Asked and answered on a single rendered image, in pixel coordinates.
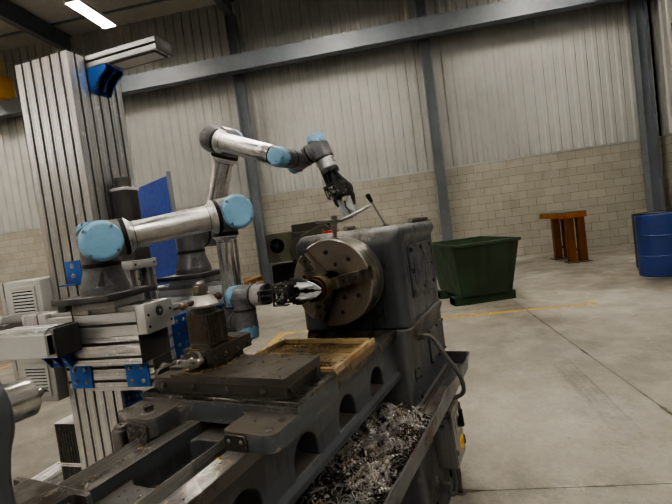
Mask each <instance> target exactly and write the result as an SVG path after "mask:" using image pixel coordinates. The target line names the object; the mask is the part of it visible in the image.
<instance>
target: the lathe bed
mask: <svg viewBox="0 0 672 504"><path fill-rule="evenodd" d="M396 330H397V329H385V330H384V331H382V332H381V333H380V334H378V335H376V333H375V332H374V330H373V331H371V332H370V333H368V334H367V335H366V336H364V337H363V338H370V339H371V338H374V339H375V344H376V345H375V348H376V349H375V350H374V351H373V352H372V353H371V354H370V355H368V356H367V357H366V358H365V359H364V360H363V361H362V362H361V363H359V364H358V365H357V366H356V367H355V368H353V369H352V370H351V371H350V372H349V373H347V374H346V375H345V376H344V377H343V378H341V379H340V380H339V381H338V382H337V384H338V390H339V396H340V397H339V398H338V399H337V400H336V401H334V402H333V403H332V404H331V405H330V406H329V407H328V408H327V409H326V410H325V411H324V412H322V413H321V414H320V415H319V416H318V417H317V418H316V419H315V420H314V421H313V422H312V423H311V424H309V425H308V426H307V427H306V428H305V429H304V430H303V431H302V432H301V433H300V434H299V435H298V436H296V437H295V438H294V439H293V440H292V441H291V442H290V443H289V444H288V445H287V446H286V447H285V448H283V449H282V450H281V451H279V452H277V453H275V454H269V455H267V454H258V453H251V452H248V453H241V452H233V451H226V450H225V443H224V436H225V428H226V427H227V426H229V425H230V424H222V423H212V422H203V421H193V420H191V421H185V422H182V423H181V424H179V425H177V426H176V427H174V428H172V429H171V430H169V431H167V432H166V433H164V434H162V435H161V436H159V437H157V438H156V439H154V440H153V441H151V442H149V443H148V444H146V445H144V446H143V447H141V446H142V445H141V443H140V441H139V440H138V438H137V439H136V440H134V441H132V442H130V443H129V444H127V445H126V446H123V447H122V448H120V449H118V450H116V451H115V452H113V453H111V454H109V455H108V456H106V457H104V458H102V459H101V460H99V461H97V462H96V463H94V464H92V465H90V466H89V467H87V468H85V469H83V470H82V471H80V472H78V473H76V474H75V475H73V476H71V477H69V478H68V479H66V480H64V481H62V482H61V483H59V484H57V485H61V486H65V487H69V488H74V489H78V490H82V491H86V492H90V494H91V497H92V501H93V504H165V503H164V502H165V501H167V500H168V501H167V504H294V503H295V502H296V501H297V499H298V498H299V497H300V496H301V495H302V494H303V492H304V491H305V490H306V489H307V488H308V487H309V485H310V484H311V483H312V482H313V481H314V480H315V478H316V477H317V476H318V475H319V474H320V472H321V471H322V470H323V469H324V468H325V467H326V465H327V464H328V463H329V462H330V461H331V460H332V458H333V457H334V456H335V455H336V454H337V453H338V451H339V450H340V449H341V448H342V447H343V445H344V444H345V443H346V442H347V441H348V440H349V438H350V437H351V436H352V435H353V434H354V433H355V431H356V430H357V429H358V428H359V427H360V426H361V424H362V423H363V422H364V421H365V420H366V419H367V417H368V416H369V415H370V414H371V413H372V411H373V410H374V409H375V408H376V407H377V406H378V404H379V403H380V402H381V401H382V400H383V399H384V397H385V396H386V395H387V394H388V393H389V392H390V390H391V389H392V388H393V387H394V386H395V384H396V383H397V382H398V381H399V380H400V379H401V373H400V372H399V371H398V369H397V362H396V356H395V350H394V343H393V341H394V340H395V339H396V338H397V333H396ZM140 447H141V448H140ZM148 447H150V448H151V450H150V448H149V449H148ZM138 448H140V450H139V449H138ZM144 448H146V449H145V450H144ZM154 448H157V449H155V450H154ZM143 450H144V452H142V451H143ZM152 450H153V452H152ZM198 455H199V456H198ZM217 457H223V458H224V460H223V461H222V462H221V460H222V459H221V460H219V459H217V460H216V458H217ZM133 458H134V459H133ZM122 459H124V460H122ZM132 459H133V460H132ZM193 459H194V460H193ZM226 459H229V462H228V460H226ZM192 460H193V462H192ZM124 461H126V462H124ZM211 462H212V463H211ZM130 463H131V464H130ZM216 463H217V464H216ZM219 463H222V464H219ZM214 464H216V465H215V466H214ZM209 465H210V466H209ZM115 466H117V467H116V468H115ZM227 466H228V467H227ZM126 467H127V468H126ZM209 467H210V468H209ZM221 467H222V472H221ZM123 468H124V469H123ZM212 471H213V472H212ZM95 474H96V475H95ZM115 474H116V475H115ZM94 475H95V476H94ZM88 476H89V477H92V478H91V479H90V478H89V480H88V479H87V477H88ZM99 477H100V478H99ZM97 478H98V479H97ZM102 478H103V479H102ZM106 478H107V479H106ZM195 478H196V479H195ZM86 479H87V481H86ZM92 479H93V480H94V481H93V480H92ZM95 479H96V480H95ZM90 480H91V481H92V482H90ZM188 480H190V481H188ZM195 480H197V481H195ZM193 481H195V482H193ZM87 482H88V485H87V487H85V485H86V483H87ZM191 482H193V483H191ZM200 482H201V484H200ZM202 482H203V483H202ZM82 484H84V485H82ZM155 485H156V486H157V485H160V486H159V487H158V486H157V487H155ZM196 485H197V487H198V490H197V491H196V489H197V488H196ZM180 489H182V490H181V491H180ZM124 490H126V491H124ZM137 490H139V491H137ZM132 491H133V492H134V493H133V492H132ZM182 491H184V494H182ZM141 494H143V495H142V496H141V497H140V498H139V499H136V498H138V497H139V496H140V495H141ZM120 495H121V497H118V496H120ZM137 496H138V497H137ZM181 497H182V498H184V497H185V500H186V501H185V500H182V498H181ZM127 498H129V499H130V500H129V502H128V501H127ZM175 498H176V499H175ZM178 499H179V500H178ZM174 500H176V501H174ZM171 501H172V502H171ZM168 502H169V503H168Z"/></svg>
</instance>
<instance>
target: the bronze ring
mask: <svg viewBox="0 0 672 504"><path fill-rule="evenodd" d="M308 281H310V282H313V283H315V284H316V285H318V286H319V287H321V288H322V292H321V293H320V294H319V295H318V296H317V297H315V298H313V299H311V300H310V302H318V301H324V300H327V299H328V298H329V297H330V296H331V294H332V292H333V285H332V282H331V280H330V279H329V278H328V277H327V276H325V275H323V274H316V275H314V276H312V277H311V278H310V279H308Z"/></svg>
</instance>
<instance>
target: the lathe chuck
mask: <svg viewBox="0 0 672 504"><path fill-rule="evenodd" d="M307 250H308V251H309V252H310V253H311V255H312V256H313V257H314V258H315V259H316V260H317V261H318V262H319V263H320V264H321V265H322V266H323V268H324V269H325V270H326V271H331V273H330V274H329V275H328V276H327V277H328V278H329V279H330V278H331V275H332V272H333V271H335V272H337V273H338V274H339V275H343V274H346V273H350V272H354V271H358V270H361V269H365V268H369V267H370V269H371V272H372V276H373V278H371V279H367V280H364V281H362V282H358V283H354V284H350V285H348V286H344V287H342V290H341V291H339V290H337V289H334V290H333V291H335V292H337V293H338V294H337V295H334V297H333V302H332V307H331V311H330V316H329V321H328V325H331V326H342V325H346V324H349V323H352V322H353V321H355V320H357V319H358V318H360V317H362V316H363V315H365V314H366V313H368V312H369V311H370V310H371V309H372V307H373V306H374V305H375V303H376V301H377V299H378V297H379V294H380V289H381V275H380V270H379V267H378V264H377V262H376V260H375V258H374V257H373V255H372V254H371V253H370V251H369V250H368V249H367V248H366V247H364V246H363V245H362V244H360V243H359V242H357V241H354V240H352V239H348V238H337V239H333V238H332V239H326V240H321V241H318V242H316V243H314V244H312V245H310V246H309V247H308V248H307ZM304 270H305V268H304V267H303V266H302V265H301V264H300V263H299V262H297V264H296V267H295V272H294V278H297V277H299V278H303V279H306V277H307V274H306V273H305V272H304ZM306 280H307V279H306ZM373 300H374V302H373V304H372V306H371V307H370V305H371V303H372V301H373ZM314 306H315V303H314V302H310V301H308V302H306V303H304V304H302V307H303V308H304V309H305V311H306V312H307V313H308V314H309V315H310V316H311V317H313V318H314V319H315V314H316V309H314ZM369 307H370V308H369Z"/></svg>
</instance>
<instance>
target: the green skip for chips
mask: <svg viewBox="0 0 672 504"><path fill-rule="evenodd" d="M518 240H521V237H509V236H477V237H469V238H462V239H455V240H447V241H440V242H432V246H433V255H434V263H435V271H436V277H437V280H438V283H439V287H440V290H438V296H439V298H440V299H446V298H450V304H452V305H454V306H456V307H457V306H464V305H471V304H478V303H485V302H492V301H499V300H506V299H513V298H516V290H515V289H513V281H514V273H515V265H516V256H517V248H518Z"/></svg>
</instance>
